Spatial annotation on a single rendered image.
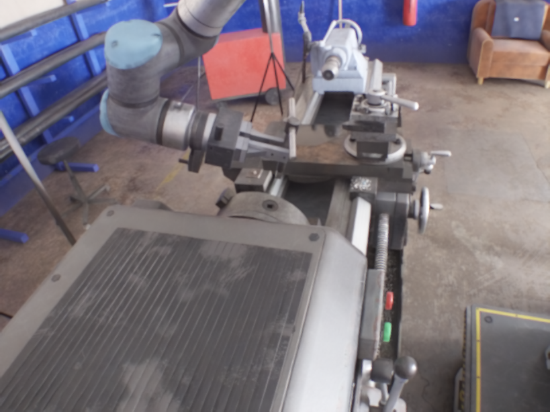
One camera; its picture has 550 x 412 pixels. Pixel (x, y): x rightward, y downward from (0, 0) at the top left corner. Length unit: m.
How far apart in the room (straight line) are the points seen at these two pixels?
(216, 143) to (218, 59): 3.47
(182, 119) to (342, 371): 0.48
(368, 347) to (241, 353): 0.19
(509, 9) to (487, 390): 4.16
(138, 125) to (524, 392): 1.55
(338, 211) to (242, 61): 2.97
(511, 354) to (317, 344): 1.33
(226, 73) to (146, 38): 3.54
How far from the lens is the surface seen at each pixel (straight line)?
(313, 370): 0.44
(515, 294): 2.34
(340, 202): 1.38
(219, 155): 0.65
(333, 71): 1.82
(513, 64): 4.87
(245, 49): 4.06
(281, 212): 0.80
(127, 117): 0.68
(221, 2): 0.63
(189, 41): 0.69
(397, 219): 1.52
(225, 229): 0.58
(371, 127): 1.34
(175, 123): 0.67
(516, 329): 1.79
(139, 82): 0.63
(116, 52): 0.61
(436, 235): 2.51
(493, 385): 1.63
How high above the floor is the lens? 1.72
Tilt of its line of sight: 38 degrees down
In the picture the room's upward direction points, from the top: 9 degrees counter-clockwise
